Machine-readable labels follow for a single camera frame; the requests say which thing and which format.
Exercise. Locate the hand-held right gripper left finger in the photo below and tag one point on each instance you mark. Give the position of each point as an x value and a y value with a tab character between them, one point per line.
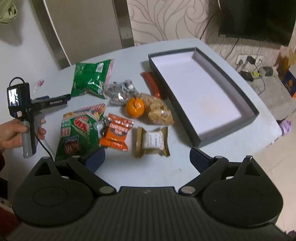
96	160

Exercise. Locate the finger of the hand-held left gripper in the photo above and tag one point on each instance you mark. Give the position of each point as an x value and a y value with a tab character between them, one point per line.
66	96

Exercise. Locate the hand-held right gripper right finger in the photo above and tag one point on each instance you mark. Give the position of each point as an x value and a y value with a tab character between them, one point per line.
198	160

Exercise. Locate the plain green snack bag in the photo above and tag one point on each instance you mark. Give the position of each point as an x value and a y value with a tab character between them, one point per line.
90	78

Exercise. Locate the orange snack packet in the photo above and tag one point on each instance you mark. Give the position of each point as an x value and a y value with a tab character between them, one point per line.
116	133

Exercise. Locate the green red-print snack bag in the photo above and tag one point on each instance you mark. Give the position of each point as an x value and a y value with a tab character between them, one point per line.
76	129

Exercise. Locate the gold pastry packet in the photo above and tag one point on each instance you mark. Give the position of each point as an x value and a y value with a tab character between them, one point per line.
151	141

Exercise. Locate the clear bag of dark nuts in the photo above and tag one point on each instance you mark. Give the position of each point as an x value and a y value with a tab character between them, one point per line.
119	91

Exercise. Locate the tan coated peanut bag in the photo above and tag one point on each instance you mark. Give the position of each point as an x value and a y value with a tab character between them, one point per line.
159	110

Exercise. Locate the orange tangerine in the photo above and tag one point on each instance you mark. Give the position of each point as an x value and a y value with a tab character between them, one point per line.
135	107

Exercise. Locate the black box with white inside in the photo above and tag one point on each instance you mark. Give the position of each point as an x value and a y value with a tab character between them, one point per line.
198	92

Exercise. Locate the red-orange stick packet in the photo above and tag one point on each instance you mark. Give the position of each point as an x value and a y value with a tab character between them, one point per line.
152	83

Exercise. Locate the person's left hand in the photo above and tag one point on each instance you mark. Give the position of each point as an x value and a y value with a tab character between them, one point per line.
10	134

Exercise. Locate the small pink white wrapper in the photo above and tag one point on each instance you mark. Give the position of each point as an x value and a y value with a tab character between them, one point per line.
39	85

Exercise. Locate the beige metal-framed chair back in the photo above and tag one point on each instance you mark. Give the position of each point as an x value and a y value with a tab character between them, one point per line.
90	27

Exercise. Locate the pale green hanging bag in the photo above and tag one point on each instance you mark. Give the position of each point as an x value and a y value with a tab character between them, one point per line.
7	11

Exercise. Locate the black power brick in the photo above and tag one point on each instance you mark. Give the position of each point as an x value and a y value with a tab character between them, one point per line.
247	75

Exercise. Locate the person's dark red clothing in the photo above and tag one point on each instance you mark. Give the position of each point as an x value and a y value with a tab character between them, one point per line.
7	215

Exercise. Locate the black plug adapter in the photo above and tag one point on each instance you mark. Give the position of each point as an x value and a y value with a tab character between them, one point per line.
250	59

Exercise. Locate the grey charger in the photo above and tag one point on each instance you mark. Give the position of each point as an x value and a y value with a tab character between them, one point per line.
268	71

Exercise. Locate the blue orange cardboard box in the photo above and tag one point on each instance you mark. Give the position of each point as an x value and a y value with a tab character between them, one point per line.
288	76

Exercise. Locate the black television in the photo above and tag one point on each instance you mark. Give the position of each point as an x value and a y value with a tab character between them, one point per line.
256	18

